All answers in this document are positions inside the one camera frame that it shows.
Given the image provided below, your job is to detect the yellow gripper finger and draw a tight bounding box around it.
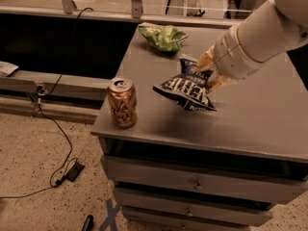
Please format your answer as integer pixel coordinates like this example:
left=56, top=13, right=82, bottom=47
left=193, top=46, right=216, bottom=72
left=207, top=71, right=236, bottom=92

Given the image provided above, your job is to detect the blue chip bag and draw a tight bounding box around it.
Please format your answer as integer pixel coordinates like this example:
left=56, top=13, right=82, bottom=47
left=153, top=55, right=216, bottom=111

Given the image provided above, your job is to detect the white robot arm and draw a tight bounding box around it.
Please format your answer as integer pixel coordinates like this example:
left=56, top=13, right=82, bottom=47
left=195, top=0, right=308, bottom=91

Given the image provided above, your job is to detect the green chip bag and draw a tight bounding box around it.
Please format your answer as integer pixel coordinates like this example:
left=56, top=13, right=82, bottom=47
left=138, top=22, right=188, bottom=53

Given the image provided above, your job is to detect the orange soda can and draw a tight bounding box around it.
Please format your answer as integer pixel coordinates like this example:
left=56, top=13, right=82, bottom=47
left=107, top=77, right=137, bottom=128

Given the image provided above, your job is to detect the grey drawer cabinet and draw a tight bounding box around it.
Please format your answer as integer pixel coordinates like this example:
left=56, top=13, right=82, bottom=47
left=90, top=23, right=308, bottom=231

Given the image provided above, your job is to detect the top drawer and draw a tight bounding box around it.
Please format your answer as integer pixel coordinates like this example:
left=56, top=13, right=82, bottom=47
left=101, top=155, right=307, bottom=204

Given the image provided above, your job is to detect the drawer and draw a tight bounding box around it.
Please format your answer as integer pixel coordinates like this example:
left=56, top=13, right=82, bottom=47
left=101, top=155, right=307, bottom=204
left=113, top=186, right=274, bottom=227
left=122, top=206, right=250, bottom=231

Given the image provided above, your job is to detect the middle drawer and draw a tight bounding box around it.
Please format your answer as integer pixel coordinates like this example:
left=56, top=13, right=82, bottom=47
left=113, top=186, right=274, bottom=227

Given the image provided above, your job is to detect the bottom drawer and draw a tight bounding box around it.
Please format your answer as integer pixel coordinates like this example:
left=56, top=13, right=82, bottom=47
left=122, top=206, right=250, bottom=231

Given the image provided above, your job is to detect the blue tape cross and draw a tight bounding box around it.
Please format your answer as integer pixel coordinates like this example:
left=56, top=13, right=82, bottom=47
left=99, top=199, right=120, bottom=231

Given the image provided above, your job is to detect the black power adapter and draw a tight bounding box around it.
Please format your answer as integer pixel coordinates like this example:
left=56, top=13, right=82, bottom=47
left=64, top=162, right=85, bottom=182

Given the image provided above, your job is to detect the black object on floor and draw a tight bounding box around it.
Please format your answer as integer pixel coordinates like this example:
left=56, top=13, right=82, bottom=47
left=82, top=215, right=93, bottom=231

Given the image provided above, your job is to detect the white packet on ledge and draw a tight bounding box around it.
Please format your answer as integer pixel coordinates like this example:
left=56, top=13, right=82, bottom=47
left=0, top=62, right=18, bottom=77

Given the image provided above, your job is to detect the metal railing frame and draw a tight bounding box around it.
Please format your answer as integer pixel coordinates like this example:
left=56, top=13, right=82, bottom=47
left=0, top=0, right=277, bottom=29

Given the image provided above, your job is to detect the metal clamp bracket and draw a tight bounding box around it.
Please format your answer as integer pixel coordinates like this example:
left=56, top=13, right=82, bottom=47
left=32, top=83, right=48, bottom=116

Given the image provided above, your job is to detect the black cable on floor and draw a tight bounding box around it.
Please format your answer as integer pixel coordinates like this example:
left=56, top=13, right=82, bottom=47
left=0, top=7, right=94, bottom=200

